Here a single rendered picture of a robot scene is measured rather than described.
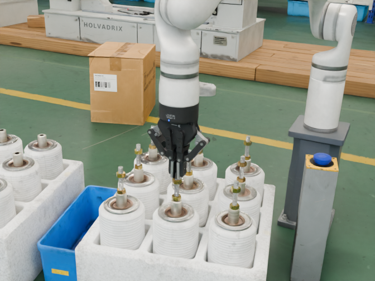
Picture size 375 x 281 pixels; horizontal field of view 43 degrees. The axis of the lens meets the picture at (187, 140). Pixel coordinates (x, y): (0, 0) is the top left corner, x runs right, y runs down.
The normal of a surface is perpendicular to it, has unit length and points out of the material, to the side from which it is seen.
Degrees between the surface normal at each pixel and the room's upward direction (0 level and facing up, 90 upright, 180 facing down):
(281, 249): 0
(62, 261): 92
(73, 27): 90
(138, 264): 90
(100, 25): 90
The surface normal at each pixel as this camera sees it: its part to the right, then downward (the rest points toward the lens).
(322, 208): -0.22, 0.38
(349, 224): 0.03, -0.92
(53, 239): 0.98, 0.07
